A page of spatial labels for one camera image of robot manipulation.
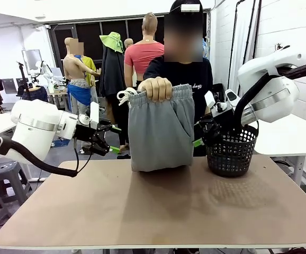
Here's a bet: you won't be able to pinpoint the dark grey panel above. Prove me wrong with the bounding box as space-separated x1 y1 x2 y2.
2 78 17 95

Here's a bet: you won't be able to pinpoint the dark blue jeans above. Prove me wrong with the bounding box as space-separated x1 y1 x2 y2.
16 86 49 103

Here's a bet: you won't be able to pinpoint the small head-mounted camera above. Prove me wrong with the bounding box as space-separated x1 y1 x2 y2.
181 3 201 13

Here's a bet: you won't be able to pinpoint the black coat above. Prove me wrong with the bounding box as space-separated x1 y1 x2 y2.
99 44 129 97

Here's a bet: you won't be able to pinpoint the black light stand pole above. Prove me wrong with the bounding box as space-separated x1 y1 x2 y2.
226 0 246 103
253 0 263 59
241 0 257 66

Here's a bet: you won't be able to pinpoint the grey training pants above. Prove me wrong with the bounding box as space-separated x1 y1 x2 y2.
128 84 196 173

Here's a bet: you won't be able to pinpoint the small white background robot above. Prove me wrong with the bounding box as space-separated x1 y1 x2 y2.
35 60 55 93

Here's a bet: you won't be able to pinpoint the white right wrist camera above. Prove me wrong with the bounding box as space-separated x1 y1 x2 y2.
204 91 218 110

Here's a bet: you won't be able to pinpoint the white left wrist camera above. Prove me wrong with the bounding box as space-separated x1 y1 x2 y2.
89 102 100 128

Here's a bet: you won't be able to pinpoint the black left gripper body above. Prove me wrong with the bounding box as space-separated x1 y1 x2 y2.
73 123 102 142

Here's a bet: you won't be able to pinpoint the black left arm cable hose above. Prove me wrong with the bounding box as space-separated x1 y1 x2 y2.
0 137 93 178

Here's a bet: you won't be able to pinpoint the yellow short sleeve shirt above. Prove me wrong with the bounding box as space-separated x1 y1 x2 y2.
82 56 97 87

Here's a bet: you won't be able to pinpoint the cluttered work table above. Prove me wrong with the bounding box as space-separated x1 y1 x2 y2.
48 87 72 112

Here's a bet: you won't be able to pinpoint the blue cloth wrap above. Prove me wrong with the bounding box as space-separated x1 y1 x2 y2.
67 84 92 107

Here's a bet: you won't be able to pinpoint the white drawstring cord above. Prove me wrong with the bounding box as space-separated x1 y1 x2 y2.
116 88 138 107

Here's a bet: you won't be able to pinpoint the black perforated plastic basket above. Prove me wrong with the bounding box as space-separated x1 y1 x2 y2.
205 123 259 178

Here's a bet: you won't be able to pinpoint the blue storage crate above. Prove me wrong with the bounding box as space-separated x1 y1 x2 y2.
52 138 70 148

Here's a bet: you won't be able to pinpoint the shirtless tan mannequin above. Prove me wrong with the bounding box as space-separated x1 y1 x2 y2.
63 37 102 80

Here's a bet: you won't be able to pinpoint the green bucket hat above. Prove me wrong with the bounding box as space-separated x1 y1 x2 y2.
99 31 124 53

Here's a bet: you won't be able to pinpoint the light grey trousers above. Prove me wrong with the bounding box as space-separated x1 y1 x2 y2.
91 86 106 112

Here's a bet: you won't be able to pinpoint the tall bald tan mannequin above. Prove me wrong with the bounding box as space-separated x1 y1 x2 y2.
123 12 165 88

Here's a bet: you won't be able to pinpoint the white backdrop cloth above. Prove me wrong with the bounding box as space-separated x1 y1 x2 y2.
228 0 259 105

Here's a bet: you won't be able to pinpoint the person's right hand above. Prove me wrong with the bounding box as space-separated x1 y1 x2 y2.
138 76 173 103

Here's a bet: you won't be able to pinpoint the black baseball cap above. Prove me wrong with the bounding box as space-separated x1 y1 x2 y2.
169 0 204 14

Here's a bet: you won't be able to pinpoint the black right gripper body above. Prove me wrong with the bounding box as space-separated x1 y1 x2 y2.
211 106 236 128

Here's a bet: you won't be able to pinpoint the pink crop top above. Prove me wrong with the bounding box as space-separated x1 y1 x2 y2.
123 41 165 74

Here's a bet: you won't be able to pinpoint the black step stool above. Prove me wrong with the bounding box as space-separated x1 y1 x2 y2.
211 83 226 102

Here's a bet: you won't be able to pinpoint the black trousers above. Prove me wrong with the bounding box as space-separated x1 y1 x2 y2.
107 92 130 147

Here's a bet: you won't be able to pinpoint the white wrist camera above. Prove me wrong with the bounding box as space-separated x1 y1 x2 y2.
89 102 100 128
204 91 218 110

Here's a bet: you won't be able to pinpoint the person in black t-shirt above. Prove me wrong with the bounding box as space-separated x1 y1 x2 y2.
143 0 214 159

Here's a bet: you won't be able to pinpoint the dark framed window wall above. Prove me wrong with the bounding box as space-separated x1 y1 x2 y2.
48 9 211 83

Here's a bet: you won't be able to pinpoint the grey computer monitor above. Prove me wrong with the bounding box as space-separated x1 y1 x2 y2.
22 49 43 76

